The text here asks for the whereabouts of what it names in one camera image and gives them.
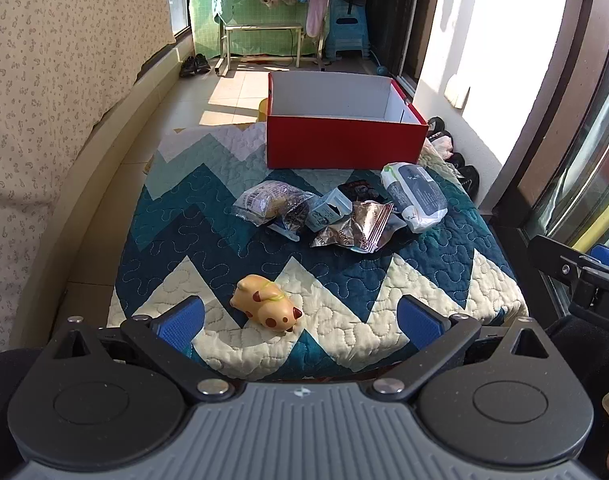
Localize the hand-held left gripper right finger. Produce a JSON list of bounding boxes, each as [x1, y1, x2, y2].
[[367, 295, 552, 403]]

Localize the metal drying rack frame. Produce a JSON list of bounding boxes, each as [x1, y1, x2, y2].
[[216, 22, 326, 77]]

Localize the clear bag with yellow contents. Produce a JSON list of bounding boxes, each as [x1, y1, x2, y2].
[[233, 181, 315, 228]]

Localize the person's dark pants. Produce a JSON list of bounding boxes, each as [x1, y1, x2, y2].
[[545, 316, 609, 411]]

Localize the pink white shoe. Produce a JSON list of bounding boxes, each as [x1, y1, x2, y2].
[[430, 132, 456, 160]]

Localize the small blue white carton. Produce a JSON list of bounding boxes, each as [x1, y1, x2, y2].
[[305, 187, 354, 231]]

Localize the black shoes by wall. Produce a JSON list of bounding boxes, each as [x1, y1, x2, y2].
[[447, 151, 480, 195]]

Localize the dark plastic packet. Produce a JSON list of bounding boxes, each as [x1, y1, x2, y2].
[[341, 180, 385, 206]]

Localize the floral patterned curtain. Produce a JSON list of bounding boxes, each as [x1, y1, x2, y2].
[[0, 0, 178, 356]]

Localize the zigzag quilted blanket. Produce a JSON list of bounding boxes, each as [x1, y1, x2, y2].
[[107, 121, 530, 382]]

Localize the clear bag of black bits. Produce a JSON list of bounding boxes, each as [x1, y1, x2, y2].
[[267, 197, 317, 243]]

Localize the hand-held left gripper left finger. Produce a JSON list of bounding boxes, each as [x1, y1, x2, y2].
[[49, 296, 238, 403]]

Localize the yellow spotted toy dog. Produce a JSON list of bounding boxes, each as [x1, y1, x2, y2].
[[229, 274, 304, 332]]

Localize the silver foil snack packet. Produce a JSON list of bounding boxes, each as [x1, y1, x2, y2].
[[309, 201, 407, 254]]

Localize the blue plastic stool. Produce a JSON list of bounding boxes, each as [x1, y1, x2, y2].
[[324, 0, 373, 64]]

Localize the red cardboard box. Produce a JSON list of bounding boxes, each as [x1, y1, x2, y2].
[[265, 71, 429, 170]]

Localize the wet wipes pack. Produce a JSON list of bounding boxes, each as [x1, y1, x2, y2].
[[381, 162, 448, 233]]

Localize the pair of dark shoes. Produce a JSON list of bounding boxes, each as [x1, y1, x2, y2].
[[178, 53, 213, 79]]

